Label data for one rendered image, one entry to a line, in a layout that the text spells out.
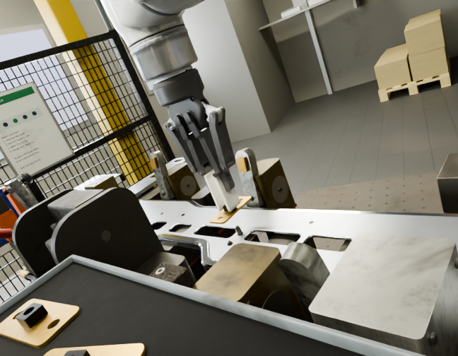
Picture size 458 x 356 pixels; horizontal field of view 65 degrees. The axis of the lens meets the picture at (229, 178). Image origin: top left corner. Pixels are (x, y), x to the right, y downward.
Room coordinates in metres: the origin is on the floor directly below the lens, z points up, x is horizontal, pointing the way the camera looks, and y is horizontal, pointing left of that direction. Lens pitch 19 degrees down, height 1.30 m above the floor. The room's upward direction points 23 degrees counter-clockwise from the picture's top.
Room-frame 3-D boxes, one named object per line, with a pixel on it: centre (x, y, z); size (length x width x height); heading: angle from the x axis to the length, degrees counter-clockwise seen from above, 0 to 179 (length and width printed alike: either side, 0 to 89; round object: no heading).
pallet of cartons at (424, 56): (4.50, -2.76, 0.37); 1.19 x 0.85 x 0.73; 148
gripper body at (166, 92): (0.57, 0.02, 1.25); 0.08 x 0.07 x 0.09; 42
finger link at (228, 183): (0.55, 0.00, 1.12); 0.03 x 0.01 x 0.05; 42
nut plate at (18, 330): (0.26, 0.19, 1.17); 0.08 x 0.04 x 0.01; 51
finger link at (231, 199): (0.56, 0.01, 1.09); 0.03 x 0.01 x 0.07; 132
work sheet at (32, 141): (1.40, 0.63, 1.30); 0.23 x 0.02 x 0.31; 132
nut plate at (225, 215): (0.57, 0.02, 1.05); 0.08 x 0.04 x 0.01; 132
